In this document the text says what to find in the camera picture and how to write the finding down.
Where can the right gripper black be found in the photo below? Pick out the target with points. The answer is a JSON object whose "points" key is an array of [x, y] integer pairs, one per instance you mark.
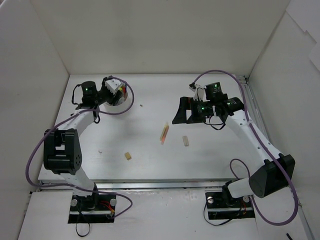
{"points": [[188, 114]]}

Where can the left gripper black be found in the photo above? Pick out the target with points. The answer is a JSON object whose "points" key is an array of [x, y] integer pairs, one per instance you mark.
{"points": [[116, 97]]}

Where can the yellow highlighter stick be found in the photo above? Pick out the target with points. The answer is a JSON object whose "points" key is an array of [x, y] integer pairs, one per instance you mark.
{"points": [[163, 131]]}

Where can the orange highlighter stick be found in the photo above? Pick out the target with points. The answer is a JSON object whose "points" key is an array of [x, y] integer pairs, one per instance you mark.
{"points": [[166, 132]]}

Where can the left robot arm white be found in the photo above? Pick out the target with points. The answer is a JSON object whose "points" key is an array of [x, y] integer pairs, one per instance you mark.
{"points": [[62, 154]]}

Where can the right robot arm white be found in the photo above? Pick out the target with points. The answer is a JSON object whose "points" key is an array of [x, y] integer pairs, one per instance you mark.
{"points": [[272, 171]]}

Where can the white round desk organizer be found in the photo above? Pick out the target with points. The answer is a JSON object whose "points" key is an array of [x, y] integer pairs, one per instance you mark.
{"points": [[120, 106]]}

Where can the beige eraser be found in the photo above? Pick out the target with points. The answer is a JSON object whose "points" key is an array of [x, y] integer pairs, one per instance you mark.
{"points": [[185, 141]]}

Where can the tan eraser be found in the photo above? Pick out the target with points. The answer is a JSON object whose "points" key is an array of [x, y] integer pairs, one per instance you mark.
{"points": [[127, 155]]}

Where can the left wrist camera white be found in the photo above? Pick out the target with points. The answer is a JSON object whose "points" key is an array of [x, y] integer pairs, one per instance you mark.
{"points": [[113, 85]]}

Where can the aluminium rail right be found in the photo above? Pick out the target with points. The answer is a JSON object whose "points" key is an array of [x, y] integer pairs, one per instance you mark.
{"points": [[255, 113]]}

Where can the aluminium rail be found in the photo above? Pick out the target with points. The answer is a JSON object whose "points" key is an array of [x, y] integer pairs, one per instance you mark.
{"points": [[152, 184], [255, 113]]}

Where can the aluminium rail front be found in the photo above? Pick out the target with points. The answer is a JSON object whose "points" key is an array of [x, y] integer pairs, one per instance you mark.
{"points": [[152, 184]]}

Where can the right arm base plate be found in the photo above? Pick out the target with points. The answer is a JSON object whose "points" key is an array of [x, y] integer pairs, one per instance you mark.
{"points": [[216, 208]]}

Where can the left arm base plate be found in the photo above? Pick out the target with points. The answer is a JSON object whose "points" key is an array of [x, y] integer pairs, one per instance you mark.
{"points": [[94, 209]]}

